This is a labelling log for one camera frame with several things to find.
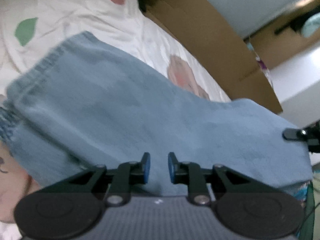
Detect blue denim drawstring pants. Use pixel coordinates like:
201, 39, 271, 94
1, 32, 312, 196

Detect brown cardboard sheet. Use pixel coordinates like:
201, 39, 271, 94
142, 0, 320, 114

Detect teal hanging towel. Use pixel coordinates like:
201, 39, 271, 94
300, 13, 320, 38

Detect cream bear print bedsheet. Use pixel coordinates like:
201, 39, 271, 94
0, 0, 232, 240

